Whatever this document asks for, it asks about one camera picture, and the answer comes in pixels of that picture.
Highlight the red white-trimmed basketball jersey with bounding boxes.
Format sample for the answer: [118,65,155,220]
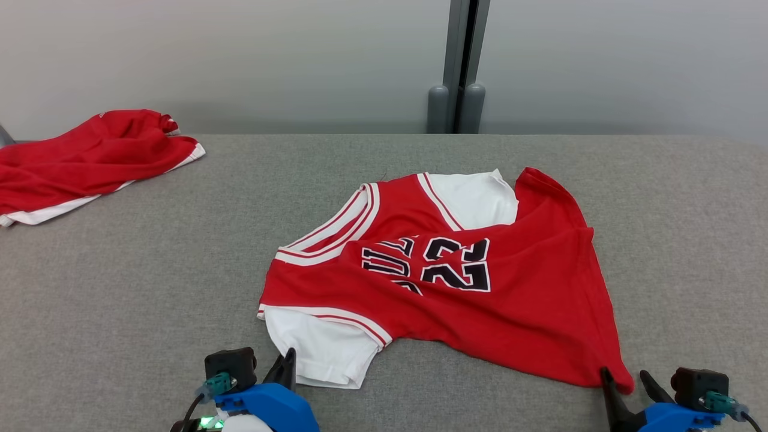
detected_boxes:
[257,167,635,395]

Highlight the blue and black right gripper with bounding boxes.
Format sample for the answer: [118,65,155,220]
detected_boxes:
[600,367,727,432]

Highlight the black cable, teal plug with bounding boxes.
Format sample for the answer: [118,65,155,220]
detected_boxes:
[704,391,766,432]
[180,372,236,432]

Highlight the black right cable, teal plug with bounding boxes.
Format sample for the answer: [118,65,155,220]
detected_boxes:
[704,391,766,432]

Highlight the black left cable, teal plug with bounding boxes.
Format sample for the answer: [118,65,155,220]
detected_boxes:
[180,372,236,432]

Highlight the red white-banded basketball shorts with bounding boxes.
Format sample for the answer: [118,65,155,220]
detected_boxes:
[0,109,206,227]

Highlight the grey cylindrical bumper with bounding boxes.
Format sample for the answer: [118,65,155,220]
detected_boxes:
[427,85,450,134]
[460,83,486,134]

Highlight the grey partition post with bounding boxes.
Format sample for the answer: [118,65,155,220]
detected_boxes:
[442,0,491,134]

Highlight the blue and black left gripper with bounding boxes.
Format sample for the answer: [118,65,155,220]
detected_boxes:
[214,347,320,432]

